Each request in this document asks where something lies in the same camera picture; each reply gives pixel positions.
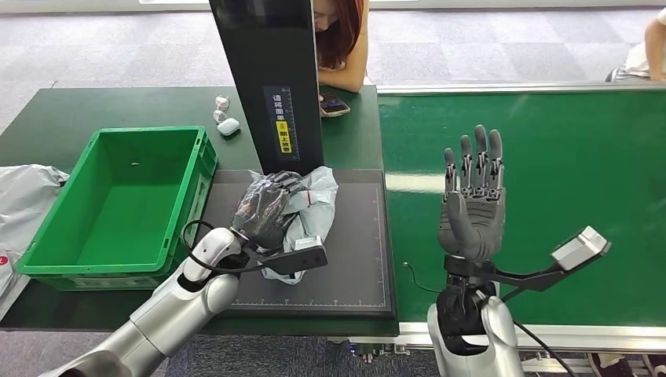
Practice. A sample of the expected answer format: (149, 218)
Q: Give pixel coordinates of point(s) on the person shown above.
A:
(653, 47)

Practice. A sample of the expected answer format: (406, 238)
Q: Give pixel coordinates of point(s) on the grey plastic mailer package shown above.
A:
(317, 208)

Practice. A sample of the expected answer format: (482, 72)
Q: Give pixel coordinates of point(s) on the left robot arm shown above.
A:
(177, 302)

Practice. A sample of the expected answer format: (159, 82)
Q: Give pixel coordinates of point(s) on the green conveyor belt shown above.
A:
(572, 156)

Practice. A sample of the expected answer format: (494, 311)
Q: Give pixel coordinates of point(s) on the white earbuds case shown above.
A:
(228, 126)

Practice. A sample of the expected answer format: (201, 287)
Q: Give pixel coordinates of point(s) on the smartphone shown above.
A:
(334, 105)

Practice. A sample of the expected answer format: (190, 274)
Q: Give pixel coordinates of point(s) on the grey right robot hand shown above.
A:
(476, 224)

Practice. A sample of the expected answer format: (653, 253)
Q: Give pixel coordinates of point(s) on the green plastic basket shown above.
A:
(125, 208)

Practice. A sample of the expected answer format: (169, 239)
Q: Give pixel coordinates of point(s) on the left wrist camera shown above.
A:
(304, 257)

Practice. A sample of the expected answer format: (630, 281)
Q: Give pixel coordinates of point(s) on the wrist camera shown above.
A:
(304, 257)
(577, 249)

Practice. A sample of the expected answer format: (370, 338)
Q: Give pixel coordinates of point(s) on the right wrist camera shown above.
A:
(577, 249)

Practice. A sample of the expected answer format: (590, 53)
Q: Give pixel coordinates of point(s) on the pale grey mailer bag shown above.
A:
(26, 203)

